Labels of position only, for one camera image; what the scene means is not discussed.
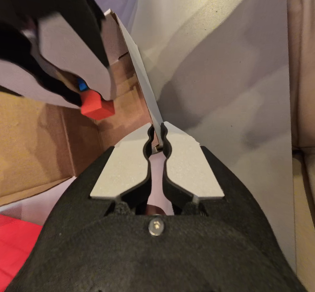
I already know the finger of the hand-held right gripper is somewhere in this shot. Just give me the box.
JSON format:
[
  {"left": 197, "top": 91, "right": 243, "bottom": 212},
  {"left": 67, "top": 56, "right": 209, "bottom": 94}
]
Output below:
[
  {"left": 0, "top": 26, "right": 83, "bottom": 109},
  {"left": 37, "top": 1, "right": 118, "bottom": 101}
]

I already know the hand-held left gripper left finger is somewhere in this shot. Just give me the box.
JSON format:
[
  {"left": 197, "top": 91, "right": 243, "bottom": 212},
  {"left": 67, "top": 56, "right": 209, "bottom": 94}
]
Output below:
[{"left": 90, "top": 122, "right": 155, "bottom": 210}]

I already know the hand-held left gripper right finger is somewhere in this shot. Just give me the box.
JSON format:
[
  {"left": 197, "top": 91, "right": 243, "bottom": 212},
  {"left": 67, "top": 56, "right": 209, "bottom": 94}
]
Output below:
[{"left": 161, "top": 122, "right": 225, "bottom": 215}]

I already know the red cube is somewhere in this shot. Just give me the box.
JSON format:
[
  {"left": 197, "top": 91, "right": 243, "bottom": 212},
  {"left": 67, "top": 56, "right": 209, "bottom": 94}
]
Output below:
[{"left": 81, "top": 90, "right": 115, "bottom": 120}]

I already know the white cardboard box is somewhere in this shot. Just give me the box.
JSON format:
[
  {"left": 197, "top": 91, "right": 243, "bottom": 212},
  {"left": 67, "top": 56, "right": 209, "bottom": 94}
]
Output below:
[{"left": 0, "top": 9, "right": 164, "bottom": 226}]

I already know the red plastic bin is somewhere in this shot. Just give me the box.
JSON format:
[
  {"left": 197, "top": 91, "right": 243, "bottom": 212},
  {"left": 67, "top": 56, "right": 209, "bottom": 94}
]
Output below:
[{"left": 0, "top": 214, "right": 43, "bottom": 292}]

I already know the beige fabric cushion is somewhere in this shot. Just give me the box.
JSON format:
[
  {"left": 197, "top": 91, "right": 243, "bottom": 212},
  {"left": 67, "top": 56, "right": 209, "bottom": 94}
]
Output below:
[{"left": 286, "top": 0, "right": 315, "bottom": 292}]

